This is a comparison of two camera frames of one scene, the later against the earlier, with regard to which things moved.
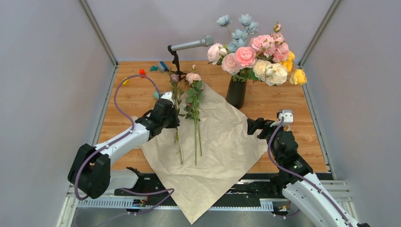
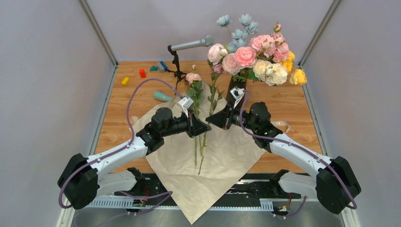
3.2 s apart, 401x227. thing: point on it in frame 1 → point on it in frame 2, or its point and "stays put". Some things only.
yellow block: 126,82 stays put
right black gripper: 259,123 → 223,118
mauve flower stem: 176,136 → 217,88
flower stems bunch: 195,99 stays put
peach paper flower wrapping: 199,161 stays put
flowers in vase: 251,58 stays put
